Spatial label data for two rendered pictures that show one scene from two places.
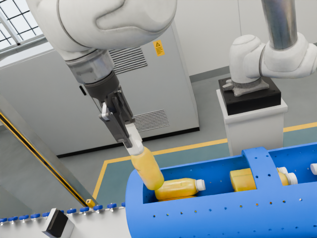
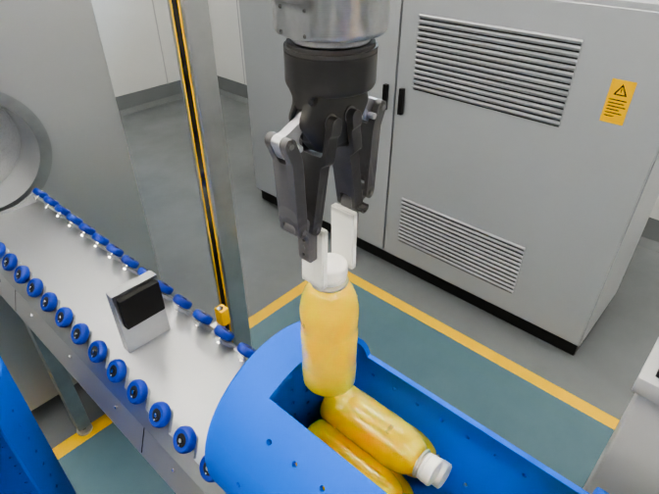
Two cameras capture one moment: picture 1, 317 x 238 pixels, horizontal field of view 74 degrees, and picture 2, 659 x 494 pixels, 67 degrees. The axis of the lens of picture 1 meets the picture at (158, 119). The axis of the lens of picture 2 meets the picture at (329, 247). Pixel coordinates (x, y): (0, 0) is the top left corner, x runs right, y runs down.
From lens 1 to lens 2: 14 cm
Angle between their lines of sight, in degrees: 21
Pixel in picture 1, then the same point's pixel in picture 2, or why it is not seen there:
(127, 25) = not seen: outside the picture
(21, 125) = (205, 83)
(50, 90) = not seen: hidden behind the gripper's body
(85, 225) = (182, 344)
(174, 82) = (593, 207)
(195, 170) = (449, 428)
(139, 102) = (481, 197)
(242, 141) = (644, 464)
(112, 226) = (219, 387)
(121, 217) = not seen: hidden behind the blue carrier
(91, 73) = (303, 16)
